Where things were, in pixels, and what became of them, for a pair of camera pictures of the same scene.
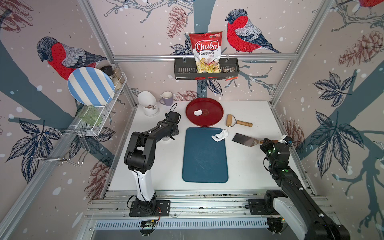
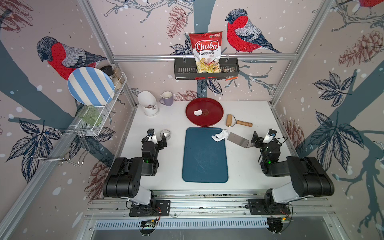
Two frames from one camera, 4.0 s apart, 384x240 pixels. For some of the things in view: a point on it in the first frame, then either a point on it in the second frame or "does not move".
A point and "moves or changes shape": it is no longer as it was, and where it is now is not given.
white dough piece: x=223 y=134 does not move
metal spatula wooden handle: x=248 y=141 moves or changes shape
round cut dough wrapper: x=198 y=112 does not move
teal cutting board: x=204 y=160 does not move
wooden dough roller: x=231 y=121 does not move
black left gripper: x=177 y=131 to x=161 y=144
